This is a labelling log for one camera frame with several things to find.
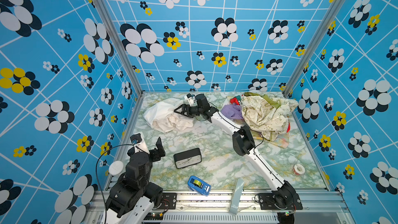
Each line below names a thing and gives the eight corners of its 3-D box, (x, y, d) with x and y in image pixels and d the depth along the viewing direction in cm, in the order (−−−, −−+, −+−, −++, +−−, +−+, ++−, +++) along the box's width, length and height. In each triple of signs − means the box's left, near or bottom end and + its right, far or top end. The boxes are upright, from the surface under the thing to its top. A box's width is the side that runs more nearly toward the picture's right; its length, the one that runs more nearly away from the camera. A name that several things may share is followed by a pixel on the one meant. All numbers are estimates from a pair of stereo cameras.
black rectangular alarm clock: (177, 169, 85) (174, 164, 78) (175, 160, 88) (173, 154, 81) (202, 162, 88) (201, 156, 80) (199, 154, 91) (199, 147, 84)
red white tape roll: (295, 175, 83) (298, 173, 81) (291, 165, 86) (294, 163, 84) (303, 174, 83) (306, 173, 81) (299, 165, 86) (302, 163, 84)
